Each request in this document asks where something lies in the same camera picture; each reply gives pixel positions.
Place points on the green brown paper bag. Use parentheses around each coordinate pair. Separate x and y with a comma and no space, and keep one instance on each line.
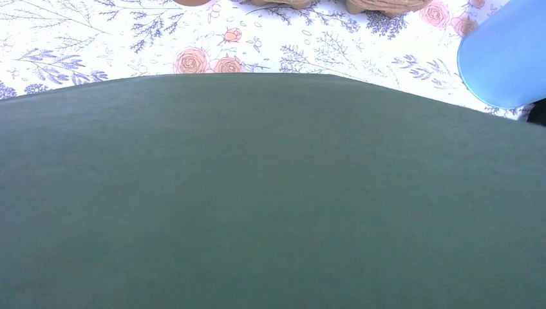
(266,191)

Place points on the blue straw holder cup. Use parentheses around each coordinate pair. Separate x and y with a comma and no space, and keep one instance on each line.
(502,62)

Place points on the floral table mat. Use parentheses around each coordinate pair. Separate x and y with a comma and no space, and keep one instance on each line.
(52,44)

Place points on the black cloth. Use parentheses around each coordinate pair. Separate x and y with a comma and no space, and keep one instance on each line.
(537,114)

